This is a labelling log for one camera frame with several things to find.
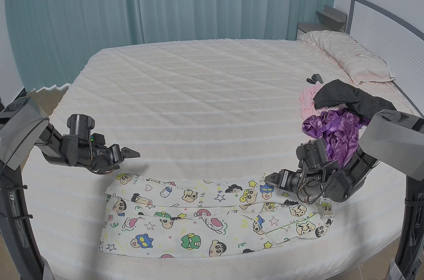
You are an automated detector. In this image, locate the bed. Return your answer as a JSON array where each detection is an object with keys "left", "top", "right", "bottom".
[{"left": 10, "top": 0, "right": 424, "bottom": 280}]

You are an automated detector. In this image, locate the grey bedside table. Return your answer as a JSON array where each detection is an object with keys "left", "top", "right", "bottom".
[{"left": 297, "top": 5, "right": 348, "bottom": 41}]

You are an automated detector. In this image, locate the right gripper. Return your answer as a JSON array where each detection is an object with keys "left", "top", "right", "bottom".
[{"left": 263, "top": 169, "right": 303, "bottom": 190}]

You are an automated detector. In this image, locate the pink garment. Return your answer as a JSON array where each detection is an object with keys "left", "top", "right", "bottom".
[{"left": 299, "top": 83, "right": 327, "bottom": 122}]

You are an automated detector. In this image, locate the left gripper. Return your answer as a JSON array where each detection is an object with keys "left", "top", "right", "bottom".
[{"left": 94, "top": 144, "right": 141, "bottom": 171}]

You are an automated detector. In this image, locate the black cable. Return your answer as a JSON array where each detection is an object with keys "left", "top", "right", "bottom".
[
  {"left": 297, "top": 191, "right": 327, "bottom": 205},
  {"left": 89, "top": 164, "right": 120, "bottom": 176}
]

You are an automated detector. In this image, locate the purple satin garment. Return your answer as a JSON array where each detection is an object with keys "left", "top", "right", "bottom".
[{"left": 302, "top": 110, "right": 369, "bottom": 170}]

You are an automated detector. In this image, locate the white printed pyjama top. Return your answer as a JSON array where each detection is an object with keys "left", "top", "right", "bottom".
[{"left": 98, "top": 172, "right": 335, "bottom": 259}]

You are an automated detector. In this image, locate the black garment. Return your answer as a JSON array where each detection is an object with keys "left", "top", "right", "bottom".
[{"left": 313, "top": 79, "right": 397, "bottom": 118}]

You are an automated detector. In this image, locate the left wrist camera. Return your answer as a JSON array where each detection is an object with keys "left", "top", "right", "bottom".
[{"left": 91, "top": 133, "right": 106, "bottom": 149}]

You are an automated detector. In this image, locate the pale pink pillow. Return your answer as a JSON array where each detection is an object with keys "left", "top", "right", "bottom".
[{"left": 298, "top": 30, "right": 396, "bottom": 85}]

